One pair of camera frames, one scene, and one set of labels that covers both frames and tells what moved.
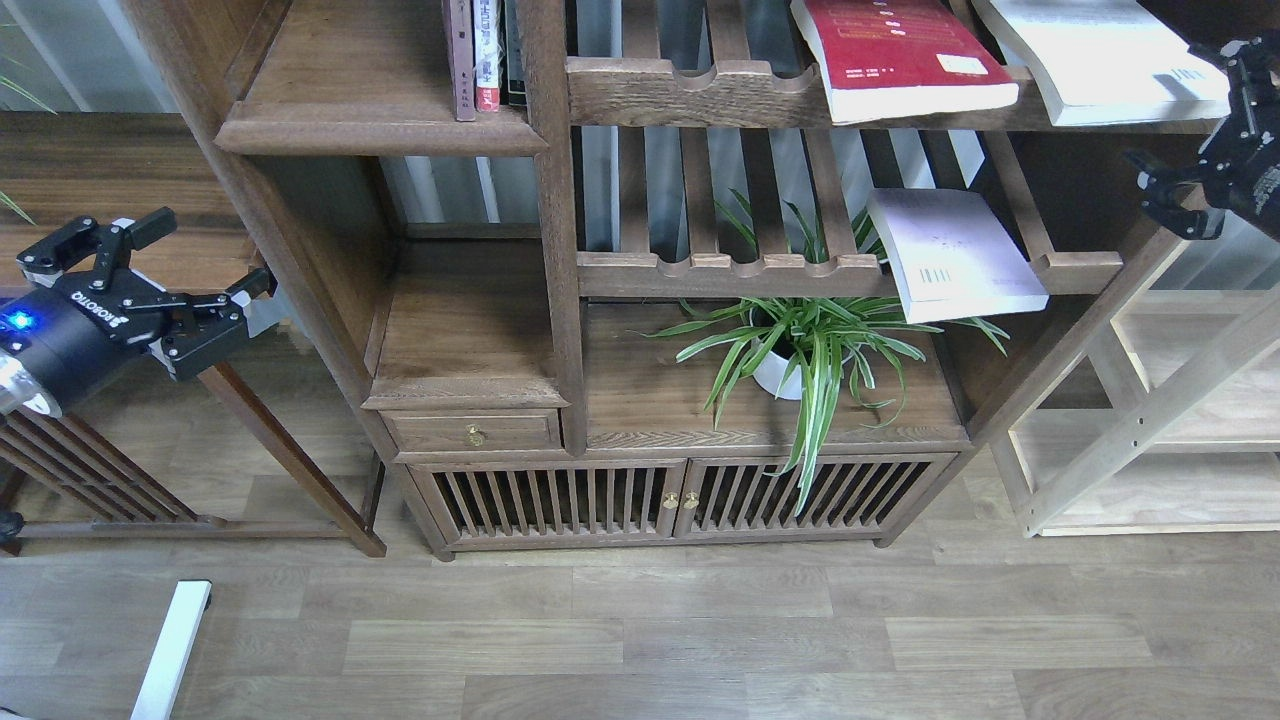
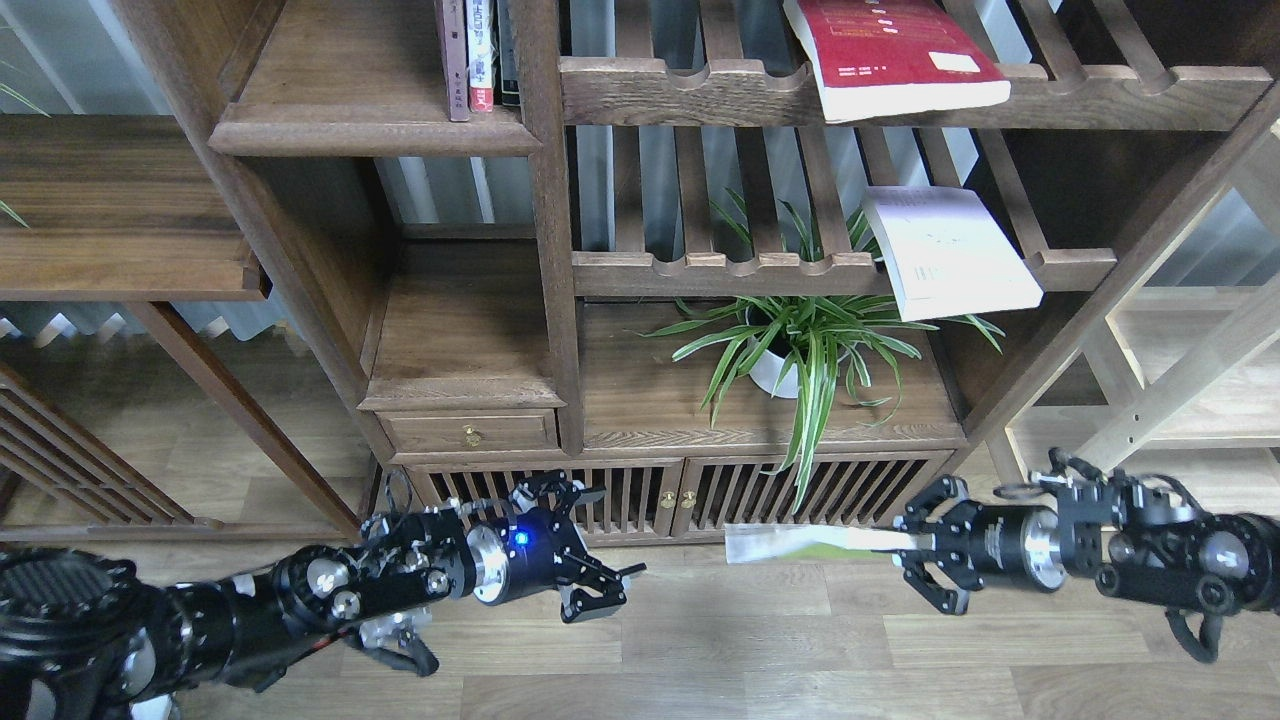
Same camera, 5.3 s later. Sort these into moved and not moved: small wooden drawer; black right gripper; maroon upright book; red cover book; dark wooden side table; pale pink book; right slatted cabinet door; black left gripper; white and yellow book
Moved: white and yellow book; black left gripper; black right gripper
Not moved: maroon upright book; dark wooden side table; small wooden drawer; right slatted cabinet door; pale pink book; red cover book
